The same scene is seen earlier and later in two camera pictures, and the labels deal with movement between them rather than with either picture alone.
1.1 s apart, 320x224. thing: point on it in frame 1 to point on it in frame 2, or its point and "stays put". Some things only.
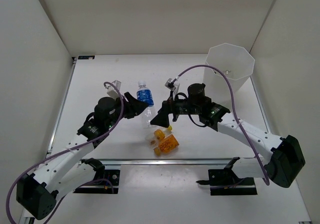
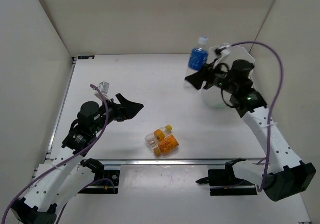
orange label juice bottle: [168, 144] stays put
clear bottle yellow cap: [153, 139] stays put
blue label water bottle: [144, 94] to [198, 59]
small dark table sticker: [86, 57] stays put
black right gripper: [162, 118] to [197, 79]
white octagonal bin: [235, 62] stays put
